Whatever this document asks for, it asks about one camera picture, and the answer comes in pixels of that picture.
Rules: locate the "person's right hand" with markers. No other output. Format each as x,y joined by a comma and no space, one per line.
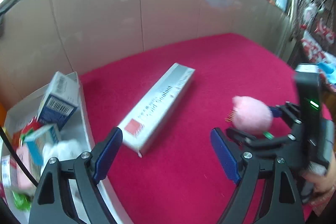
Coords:
323,184

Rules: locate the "blue cloth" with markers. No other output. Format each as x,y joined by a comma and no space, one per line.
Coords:
328,67

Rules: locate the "teal white small box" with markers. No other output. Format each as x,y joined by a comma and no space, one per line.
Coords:
36,144

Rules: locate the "green snack packet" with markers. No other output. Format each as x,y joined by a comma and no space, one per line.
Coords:
21,201

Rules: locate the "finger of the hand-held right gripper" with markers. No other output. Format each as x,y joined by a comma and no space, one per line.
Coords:
241,136
273,111

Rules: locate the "red fleece mat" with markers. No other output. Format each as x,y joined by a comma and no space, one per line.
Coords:
210,69

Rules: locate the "wicker hanging chair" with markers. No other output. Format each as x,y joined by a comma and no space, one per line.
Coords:
302,3

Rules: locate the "small red patterned cushion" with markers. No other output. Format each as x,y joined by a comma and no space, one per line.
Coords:
325,29

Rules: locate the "pink plush toy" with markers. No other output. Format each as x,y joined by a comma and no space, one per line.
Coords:
252,115

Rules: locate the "red patterned seat cushion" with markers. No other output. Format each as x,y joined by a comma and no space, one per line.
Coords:
312,48

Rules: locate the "yellow and white box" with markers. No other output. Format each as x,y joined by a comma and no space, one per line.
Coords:
157,108

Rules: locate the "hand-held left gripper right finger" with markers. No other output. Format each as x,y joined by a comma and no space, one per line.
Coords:
225,158

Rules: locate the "white plush toy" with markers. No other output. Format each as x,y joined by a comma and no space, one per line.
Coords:
65,148

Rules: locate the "blue white medicine box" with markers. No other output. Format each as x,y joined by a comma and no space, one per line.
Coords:
56,106

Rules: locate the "white hanging ornament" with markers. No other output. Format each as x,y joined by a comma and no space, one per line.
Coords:
309,12

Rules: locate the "pink small box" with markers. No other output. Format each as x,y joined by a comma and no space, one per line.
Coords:
23,169

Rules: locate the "white tray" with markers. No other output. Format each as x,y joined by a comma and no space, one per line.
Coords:
85,113

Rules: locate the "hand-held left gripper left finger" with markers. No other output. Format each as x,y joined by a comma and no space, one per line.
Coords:
107,153

